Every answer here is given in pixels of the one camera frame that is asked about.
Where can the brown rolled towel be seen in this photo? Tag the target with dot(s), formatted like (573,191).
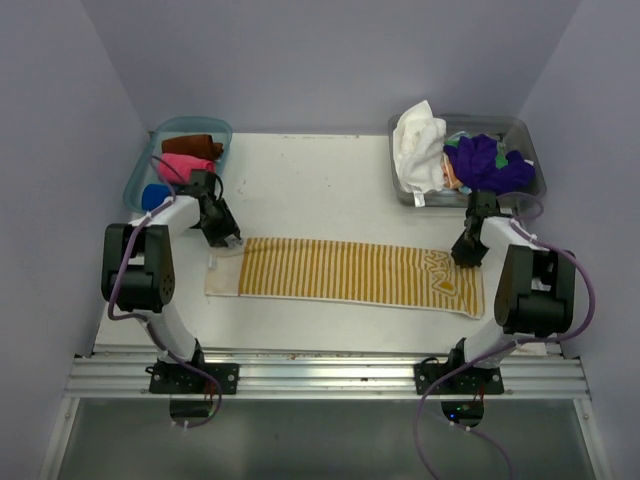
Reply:
(198,145)

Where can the pink rolled towel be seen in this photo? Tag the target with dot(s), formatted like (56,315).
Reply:
(177,168)

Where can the grey plastic bin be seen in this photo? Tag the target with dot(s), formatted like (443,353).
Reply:
(510,131)

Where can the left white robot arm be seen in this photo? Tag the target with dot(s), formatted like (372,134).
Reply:
(138,276)

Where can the blue towel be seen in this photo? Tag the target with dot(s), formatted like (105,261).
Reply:
(154,195)

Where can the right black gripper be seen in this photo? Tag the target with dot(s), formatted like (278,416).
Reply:
(470,259)

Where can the yellow white striped towel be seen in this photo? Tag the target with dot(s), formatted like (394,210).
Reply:
(346,272)

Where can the purple towel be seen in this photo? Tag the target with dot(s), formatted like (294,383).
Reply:
(477,164)

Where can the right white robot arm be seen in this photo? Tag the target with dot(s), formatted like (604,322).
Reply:
(535,294)

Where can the teal plastic tray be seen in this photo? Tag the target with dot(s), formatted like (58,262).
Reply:
(143,174)

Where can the aluminium mounting rail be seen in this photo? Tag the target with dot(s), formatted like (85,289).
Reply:
(123,373)

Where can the peach patterned cloth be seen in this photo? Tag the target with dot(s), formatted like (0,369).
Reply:
(451,181)

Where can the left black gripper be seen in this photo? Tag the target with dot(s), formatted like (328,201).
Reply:
(228,226)

